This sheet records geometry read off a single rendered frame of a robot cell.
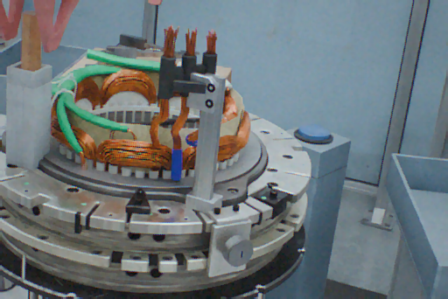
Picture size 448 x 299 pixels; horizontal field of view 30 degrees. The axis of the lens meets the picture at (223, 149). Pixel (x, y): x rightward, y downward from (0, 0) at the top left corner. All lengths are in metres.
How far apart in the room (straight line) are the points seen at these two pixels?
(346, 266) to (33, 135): 2.25
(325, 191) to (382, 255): 1.98
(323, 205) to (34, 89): 0.47
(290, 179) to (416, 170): 0.23
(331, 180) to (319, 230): 0.07
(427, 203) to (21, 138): 0.45
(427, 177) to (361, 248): 2.08
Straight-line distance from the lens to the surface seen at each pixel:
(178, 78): 0.66
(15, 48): 1.23
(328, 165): 1.05
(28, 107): 0.74
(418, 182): 0.99
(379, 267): 2.96
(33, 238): 0.72
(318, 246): 1.11
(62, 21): 0.72
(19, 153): 0.76
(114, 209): 0.70
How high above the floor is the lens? 1.41
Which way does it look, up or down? 22 degrees down
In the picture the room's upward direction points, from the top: 7 degrees clockwise
